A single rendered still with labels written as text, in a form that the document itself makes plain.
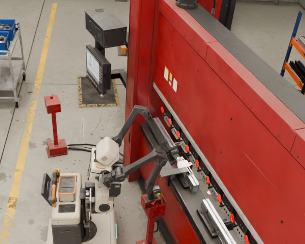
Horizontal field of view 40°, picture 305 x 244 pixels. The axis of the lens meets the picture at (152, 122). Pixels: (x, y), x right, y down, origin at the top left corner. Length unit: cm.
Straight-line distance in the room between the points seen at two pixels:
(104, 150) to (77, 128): 251
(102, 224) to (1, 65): 345
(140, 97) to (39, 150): 181
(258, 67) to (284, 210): 94
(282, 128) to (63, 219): 208
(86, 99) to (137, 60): 249
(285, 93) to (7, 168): 369
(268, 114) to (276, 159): 27
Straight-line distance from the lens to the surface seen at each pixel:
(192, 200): 376
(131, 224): 465
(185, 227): 383
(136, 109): 352
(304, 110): 253
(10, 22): 664
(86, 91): 661
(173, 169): 382
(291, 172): 246
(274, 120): 246
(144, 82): 423
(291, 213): 256
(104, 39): 403
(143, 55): 407
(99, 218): 434
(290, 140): 238
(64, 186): 378
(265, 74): 280
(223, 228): 349
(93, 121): 600
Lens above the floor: 360
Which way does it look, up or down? 37 degrees down
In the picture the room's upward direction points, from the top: 5 degrees clockwise
